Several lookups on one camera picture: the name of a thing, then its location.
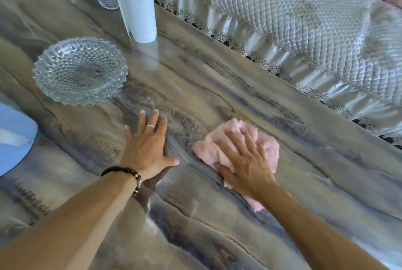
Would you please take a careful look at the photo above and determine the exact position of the person's right hand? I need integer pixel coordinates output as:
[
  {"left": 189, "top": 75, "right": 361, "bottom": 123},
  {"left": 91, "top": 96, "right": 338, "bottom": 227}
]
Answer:
[{"left": 214, "top": 130, "right": 280, "bottom": 200}]

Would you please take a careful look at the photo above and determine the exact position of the person's left hand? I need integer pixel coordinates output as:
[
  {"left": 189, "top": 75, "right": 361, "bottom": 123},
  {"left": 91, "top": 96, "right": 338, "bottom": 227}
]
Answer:
[{"left": 119, "top": 109, "right": 180, "bottom": 182}]

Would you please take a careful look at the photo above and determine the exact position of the pink cleaning cloth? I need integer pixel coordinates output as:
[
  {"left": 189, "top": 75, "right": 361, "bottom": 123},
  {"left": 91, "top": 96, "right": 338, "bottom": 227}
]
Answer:
[{"left": 192, "top": 118, "right": 281, "bottom": 213}]

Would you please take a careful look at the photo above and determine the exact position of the person's right forearm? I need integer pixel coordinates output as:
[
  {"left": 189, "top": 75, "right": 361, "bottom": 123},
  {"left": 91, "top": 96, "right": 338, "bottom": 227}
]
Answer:
[{"left": 248, "top": 182, "right": 390, "bottom": 270}]

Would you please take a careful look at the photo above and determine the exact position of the person's left forearm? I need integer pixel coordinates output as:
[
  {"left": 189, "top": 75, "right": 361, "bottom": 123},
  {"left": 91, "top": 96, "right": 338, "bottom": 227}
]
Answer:
[{"left": 0, "top": 169, "right": 140, "bottom": 270}]

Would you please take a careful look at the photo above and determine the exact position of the cut glass bowl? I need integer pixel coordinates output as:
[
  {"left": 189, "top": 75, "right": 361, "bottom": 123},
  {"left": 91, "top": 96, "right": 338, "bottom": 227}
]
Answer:
[{"left": 32, "top": 37, "right": 129, "bottom": 106}]

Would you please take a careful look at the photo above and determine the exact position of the white paper towel roll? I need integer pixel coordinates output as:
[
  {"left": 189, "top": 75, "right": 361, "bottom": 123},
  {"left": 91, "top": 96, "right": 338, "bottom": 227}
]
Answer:
[{"left": 115, "top": 0, "right": 157, "bottom": 44}]

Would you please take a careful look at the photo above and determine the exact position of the light blue container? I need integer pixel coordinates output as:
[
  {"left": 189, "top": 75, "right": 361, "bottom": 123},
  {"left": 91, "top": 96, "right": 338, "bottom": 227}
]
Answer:
[{"left": 0, "top": 101, "right": 39, "bottom": 177}]

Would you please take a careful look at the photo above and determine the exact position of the silver quilted sofa cover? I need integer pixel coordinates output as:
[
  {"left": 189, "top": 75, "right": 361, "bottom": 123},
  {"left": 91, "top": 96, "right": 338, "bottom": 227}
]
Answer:
[{"left": 108, "top": 0, "right": 402, "bottom": 149}]

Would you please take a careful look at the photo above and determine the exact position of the dark beaded bracelet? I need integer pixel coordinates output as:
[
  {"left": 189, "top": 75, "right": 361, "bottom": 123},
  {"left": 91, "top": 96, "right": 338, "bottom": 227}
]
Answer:
[{"left": 100, "top": 166, "right": 142, "bottom": 196}]

